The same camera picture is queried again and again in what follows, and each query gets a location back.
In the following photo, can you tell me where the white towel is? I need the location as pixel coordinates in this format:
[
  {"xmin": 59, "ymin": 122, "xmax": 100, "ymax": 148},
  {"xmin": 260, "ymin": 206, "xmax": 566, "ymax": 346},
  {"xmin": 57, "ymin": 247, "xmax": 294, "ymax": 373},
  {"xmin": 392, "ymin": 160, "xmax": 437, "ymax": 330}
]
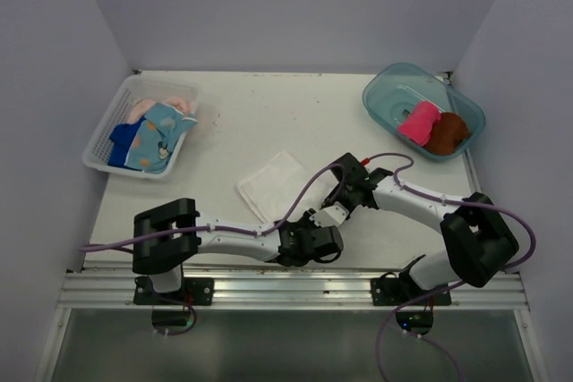
[{"xmin": 235, "ymin": 150, "xmax": 336, "ymax": 223}]

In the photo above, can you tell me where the light blue patterned cloth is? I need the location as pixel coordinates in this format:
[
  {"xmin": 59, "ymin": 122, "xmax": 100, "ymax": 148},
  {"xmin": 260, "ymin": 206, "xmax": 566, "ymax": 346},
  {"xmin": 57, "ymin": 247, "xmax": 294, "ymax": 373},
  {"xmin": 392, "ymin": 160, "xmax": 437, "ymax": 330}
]
[{"xmin": 142, "ymin": 103, "xmax": 198, "ymax": 174}]

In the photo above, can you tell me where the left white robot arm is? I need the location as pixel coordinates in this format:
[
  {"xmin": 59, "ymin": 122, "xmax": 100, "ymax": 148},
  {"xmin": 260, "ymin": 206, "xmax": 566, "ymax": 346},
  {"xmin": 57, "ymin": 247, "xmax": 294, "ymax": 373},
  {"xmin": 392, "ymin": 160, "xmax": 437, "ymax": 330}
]
[{"xmin": 133, "ymin": 198, "xmax": 344, "ymax": 304}]

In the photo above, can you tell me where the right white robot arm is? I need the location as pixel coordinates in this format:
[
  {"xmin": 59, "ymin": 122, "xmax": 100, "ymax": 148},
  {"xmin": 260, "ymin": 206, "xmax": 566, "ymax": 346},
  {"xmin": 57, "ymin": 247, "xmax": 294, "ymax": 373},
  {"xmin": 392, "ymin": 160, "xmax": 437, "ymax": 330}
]
[{"xmin": 312, "ymin": 153, "xmax": 519, "ymax": 304}]

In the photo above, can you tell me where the pink rolled towel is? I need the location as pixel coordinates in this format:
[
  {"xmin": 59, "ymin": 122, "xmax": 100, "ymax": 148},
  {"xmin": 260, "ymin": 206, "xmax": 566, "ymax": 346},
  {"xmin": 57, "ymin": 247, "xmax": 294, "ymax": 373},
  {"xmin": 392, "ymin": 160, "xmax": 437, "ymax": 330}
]
[{"xmin": 398, "ymin": 101, "xmax": 440, "ymax": 147}]

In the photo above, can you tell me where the teal transparent plastic bin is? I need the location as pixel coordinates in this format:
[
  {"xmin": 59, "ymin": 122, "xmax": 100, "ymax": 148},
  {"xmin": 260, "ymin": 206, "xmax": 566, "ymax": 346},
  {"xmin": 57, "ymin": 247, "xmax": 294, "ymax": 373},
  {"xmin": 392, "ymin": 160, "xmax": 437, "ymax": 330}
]
[{"xmin": 362, "ymin": 63, "xmax": 485, "ymax": 161}]

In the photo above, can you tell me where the brown rolled towel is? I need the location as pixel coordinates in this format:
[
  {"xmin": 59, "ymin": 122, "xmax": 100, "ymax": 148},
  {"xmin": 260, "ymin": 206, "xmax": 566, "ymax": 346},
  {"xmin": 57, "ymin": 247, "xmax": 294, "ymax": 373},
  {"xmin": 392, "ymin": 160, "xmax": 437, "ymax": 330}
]
[{"xmin": 424, "ymin": 112, "xmax": 471, "ymax": 157}]

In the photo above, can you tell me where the pink cloth in basket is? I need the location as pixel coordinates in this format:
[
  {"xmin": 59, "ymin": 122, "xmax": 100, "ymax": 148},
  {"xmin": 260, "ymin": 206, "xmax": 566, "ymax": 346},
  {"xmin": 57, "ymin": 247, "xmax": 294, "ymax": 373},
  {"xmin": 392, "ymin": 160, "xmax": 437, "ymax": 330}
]
[{"xmin": 128, "ymin": 96, "xmax": 196, "ymax": 126}]

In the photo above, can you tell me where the dark blue cloth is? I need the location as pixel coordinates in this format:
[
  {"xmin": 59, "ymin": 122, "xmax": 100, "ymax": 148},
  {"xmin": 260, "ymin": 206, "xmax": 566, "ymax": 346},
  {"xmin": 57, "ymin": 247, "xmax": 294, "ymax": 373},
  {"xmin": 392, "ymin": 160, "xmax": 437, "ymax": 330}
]
[{"xmin": 107, "ymin": 118, "xmax": 150, "ymax": 171}]

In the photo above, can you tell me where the white plastic laundry basket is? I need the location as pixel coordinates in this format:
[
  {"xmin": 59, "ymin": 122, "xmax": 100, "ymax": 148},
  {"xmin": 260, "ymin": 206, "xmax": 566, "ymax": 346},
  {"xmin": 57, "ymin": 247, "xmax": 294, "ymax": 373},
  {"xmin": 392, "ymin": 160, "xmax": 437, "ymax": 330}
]
[{"xmin": 82, "ymin": 74, "xmax": 202, "ymax": 181}]

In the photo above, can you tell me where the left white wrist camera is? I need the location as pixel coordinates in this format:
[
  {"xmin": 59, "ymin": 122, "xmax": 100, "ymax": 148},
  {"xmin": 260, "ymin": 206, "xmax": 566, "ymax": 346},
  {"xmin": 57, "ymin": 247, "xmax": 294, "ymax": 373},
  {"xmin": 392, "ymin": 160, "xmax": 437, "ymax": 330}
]
[{"xmin": 310, "ymin": 203, "xmax": 349, "ymax": 227}]

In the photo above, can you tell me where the aluminium mounting rail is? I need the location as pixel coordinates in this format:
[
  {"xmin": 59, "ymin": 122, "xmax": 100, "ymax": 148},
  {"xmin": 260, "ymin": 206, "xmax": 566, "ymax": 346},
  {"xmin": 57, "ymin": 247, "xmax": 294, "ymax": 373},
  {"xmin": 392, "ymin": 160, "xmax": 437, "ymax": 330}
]
[{"xmin": 56, "ymin": 264, "xmax": 529, "ymax": 310}]

